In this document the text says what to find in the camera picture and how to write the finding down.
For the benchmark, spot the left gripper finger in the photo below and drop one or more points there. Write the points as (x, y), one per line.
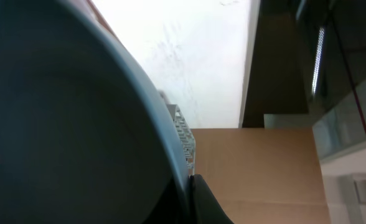
(204, 205)

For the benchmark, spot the dark blue plate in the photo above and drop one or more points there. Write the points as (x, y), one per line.
(85, 137)

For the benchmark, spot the brown cardboard box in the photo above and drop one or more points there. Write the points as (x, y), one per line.
(263, 175)

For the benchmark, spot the dark glass cabinet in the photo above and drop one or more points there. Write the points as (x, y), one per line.
(307, 69)

